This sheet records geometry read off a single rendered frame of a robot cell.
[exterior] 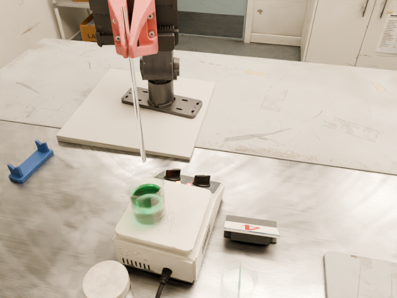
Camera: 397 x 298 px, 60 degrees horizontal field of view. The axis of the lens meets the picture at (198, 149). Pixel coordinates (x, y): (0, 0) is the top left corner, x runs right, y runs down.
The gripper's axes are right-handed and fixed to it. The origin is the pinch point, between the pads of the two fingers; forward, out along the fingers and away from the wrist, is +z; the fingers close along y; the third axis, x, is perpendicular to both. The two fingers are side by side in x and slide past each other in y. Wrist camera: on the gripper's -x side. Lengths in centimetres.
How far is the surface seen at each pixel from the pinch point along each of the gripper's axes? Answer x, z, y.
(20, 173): 32.7, -16.5, -27.2
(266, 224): 34.3, -3.0, 19.4
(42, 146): 32.0, -24.0, -24.9
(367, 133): 35, -28, 48
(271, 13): 95, -286, 89
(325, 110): 35, -38, 42
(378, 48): 96, -208, 156
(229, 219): 34.3, -4.5, 13.0
